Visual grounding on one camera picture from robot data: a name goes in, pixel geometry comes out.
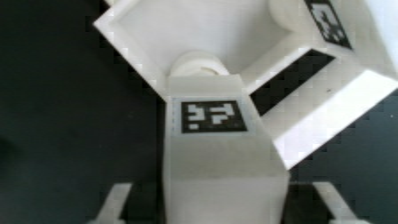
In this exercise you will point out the white chair seat part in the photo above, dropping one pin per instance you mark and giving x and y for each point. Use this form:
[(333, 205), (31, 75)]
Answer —
[(157, 28)]

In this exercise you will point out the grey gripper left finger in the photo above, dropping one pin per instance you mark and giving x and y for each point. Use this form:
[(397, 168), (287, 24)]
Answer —
[(111, 211)]

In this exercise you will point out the white tagged chair leg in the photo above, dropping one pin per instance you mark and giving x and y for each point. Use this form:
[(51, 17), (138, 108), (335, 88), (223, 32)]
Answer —
[(333, 24)]

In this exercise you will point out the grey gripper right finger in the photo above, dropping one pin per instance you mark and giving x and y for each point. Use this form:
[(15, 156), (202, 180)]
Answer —
[(344, 216)]

